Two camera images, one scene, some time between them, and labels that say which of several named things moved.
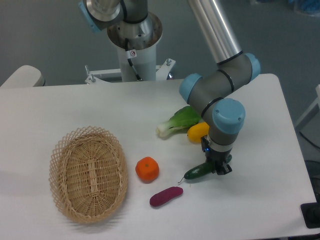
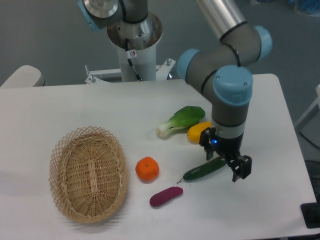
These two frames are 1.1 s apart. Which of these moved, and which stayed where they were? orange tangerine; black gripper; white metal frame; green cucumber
Moved: black gripper
Stayed: white metal frame; orange tangerine; green cucumber
